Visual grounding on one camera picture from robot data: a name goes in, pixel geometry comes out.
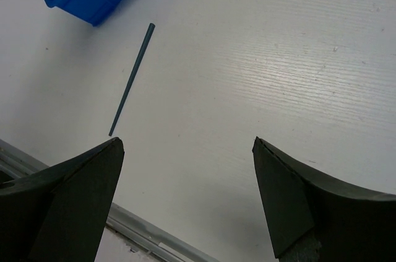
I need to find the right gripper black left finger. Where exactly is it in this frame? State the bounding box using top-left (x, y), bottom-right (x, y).
top-left (1, 138), bottom-right (124, 261)

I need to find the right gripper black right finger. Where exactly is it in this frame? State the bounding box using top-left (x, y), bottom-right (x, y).
top-left (252, 138), bottom-right (395, 261)

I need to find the dark green chopstick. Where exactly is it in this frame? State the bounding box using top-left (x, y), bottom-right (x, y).
top-left (108, 23), bottom-right (155, 136)

